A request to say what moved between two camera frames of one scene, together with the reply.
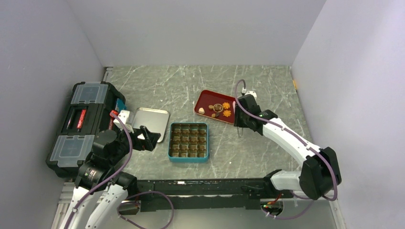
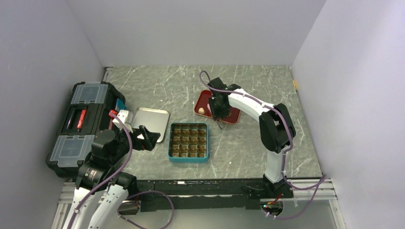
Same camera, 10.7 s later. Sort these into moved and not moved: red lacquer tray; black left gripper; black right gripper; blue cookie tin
Moved: black right gripper
Not moved: red lacquer tray; black left gripper; blue cookie tin
